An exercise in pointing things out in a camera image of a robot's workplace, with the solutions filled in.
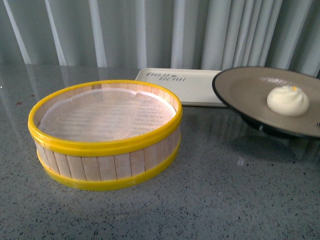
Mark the beige plate with black rim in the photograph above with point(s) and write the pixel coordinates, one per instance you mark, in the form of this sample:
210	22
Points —
245	91

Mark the white steamed bun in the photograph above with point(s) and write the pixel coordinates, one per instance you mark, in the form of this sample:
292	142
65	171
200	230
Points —
288	101

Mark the cream rectangular tray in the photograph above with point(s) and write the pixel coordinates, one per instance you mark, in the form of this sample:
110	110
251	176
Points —
193	87

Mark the white steamer liner cloth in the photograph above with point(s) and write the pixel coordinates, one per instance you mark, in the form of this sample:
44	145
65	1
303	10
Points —
103	115

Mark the yellow rimmed bamboo steamer basket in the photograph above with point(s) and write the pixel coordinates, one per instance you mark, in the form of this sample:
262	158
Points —
109	165

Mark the grey pleated curtain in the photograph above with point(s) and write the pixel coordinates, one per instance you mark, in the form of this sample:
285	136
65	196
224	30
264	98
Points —
178	34

